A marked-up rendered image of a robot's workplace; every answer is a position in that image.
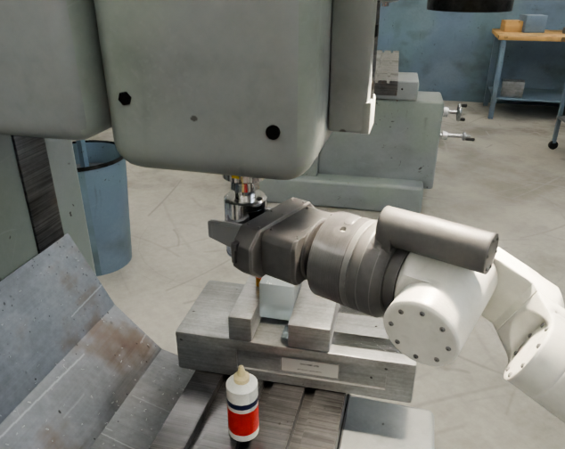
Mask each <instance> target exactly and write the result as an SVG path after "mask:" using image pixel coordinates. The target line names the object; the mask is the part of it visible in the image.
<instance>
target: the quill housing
mask: <svg viewBox="0 0 565 449"><path fill-rule="evenodd" d="M94 8H95V15H96V21H97V28H98V34H99V40H100V47H101V53H102V65H103V71H104V77H105V84H106V89H107V95H108V102H109V108H110V115H111V126H112V133H113V139H114V143H115V145H116V148H117V150H118V152H119V154H120V155H121V156H122V158H123V159H125V160H126V161H128V162H129V163H131V164H134V165H137V166H140V167H151V168H160V169H170V170H180V171H189V172H199V173H209V174H219V175H228V176H247V177H256V178H265V179H275V180H291V179H294V178H296V177H298V176H301V175H302V174H304V173H305V172H306V171H307V170H308V169H309V168H310V167H311V165H312V164H313V162H314V161H315V158H316V157H317V155H318V154H319V152H320V150H321V149H322V148H323V146H324V145H325V143H326V141H327V140H328V138H329V137H330V135H331V133H332V131H330V130H329V128H328V110H329V86H330V63H331V40H332V0H94Z"/></svg>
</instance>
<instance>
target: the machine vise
mask: <svg viewBox="0 0 565 449"><path fill-rule="evenodd" d="M383 317H384V315H383V316H382V317H379V318H375V317H372V316H370V315H368V314H364V313H361V312H359V311H357V310H354V309H352V308H349V307H346V306H343V305H341V304H340V306H339V311H338V315H337V319H336V323H335V328H334V333H333V336H332V344H331V348H330V351H329V352H323V351H316V350H310V349H304V348H297V347H289V346H288V323H289V321H287V320H281V319H274V318H267V317H260V312H259V287H258V286H257V285H256V277H254V276H252V275H250V277H249V279H248V280H247V281H246V283H245V284H240V283H233V282H219V281H212V280H210V281H208V282H207V284H206V285H205V287H204V289H203V290H202V292H201V294H200V295H199V296H198V297H197V299H196V300H195V302H194V303H193V305H192V307H191V309H190V310H189V312H188V313H187V315H186V316H185V318H184V319H183V320H182V322H181V323H180V325H179V326H178V328H177V330H176V345H177V353H178V362H179V367H181V368H186V369H192V370H198V371H209V372H214V373H221V374H226V375H234V374H235V373H236V372H237V371H238V368H239V365H243V367H244V370H245V371H247V372H248V373H250V374H252V375H254V376H255V377H256V378H257V380H266V381H272V382H278V383H283V384H290V385H295V386H301V387H307V388H318V389H323V390H330V391H335V392H341V393H347V394H353V395H359V396H369V397H375V398H381V399H387V400H393V401H398V402H404V403H411V402H412V398H413V391H414V380H415V373H416V367H417V362H416V361H414V360H412V359H410V358H409V357H407V356H405V355H404V354H402V353H401V352H400V351H399V350H398V349H397V348H396V347H395V346H394V345H393V343H392V342H391V341H390V339H389V337H388V335H387V333H386V331H385V328H384V323H383Z"/></svg>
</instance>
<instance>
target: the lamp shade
mask: <svg viewBox="0 0 565 449"><path fill-rule="evenodd" d="M513 3H514V0H428V2H427V10H432V11H441V12H511V11H512V7H513Z"/></svg>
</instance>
